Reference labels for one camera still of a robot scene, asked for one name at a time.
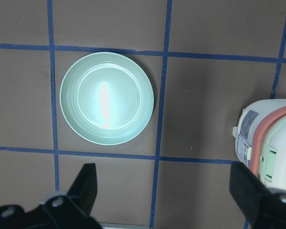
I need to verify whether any green plate near left arm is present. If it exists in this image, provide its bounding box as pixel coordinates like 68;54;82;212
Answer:
60;52;154;146

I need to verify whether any white rice cooker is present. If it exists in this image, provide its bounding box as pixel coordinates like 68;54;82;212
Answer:
233;99;286;191

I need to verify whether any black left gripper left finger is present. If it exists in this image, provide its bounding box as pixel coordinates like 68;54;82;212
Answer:
0;163;102;229

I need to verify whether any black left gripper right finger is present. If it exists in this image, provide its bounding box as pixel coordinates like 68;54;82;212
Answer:
229;162;286;229

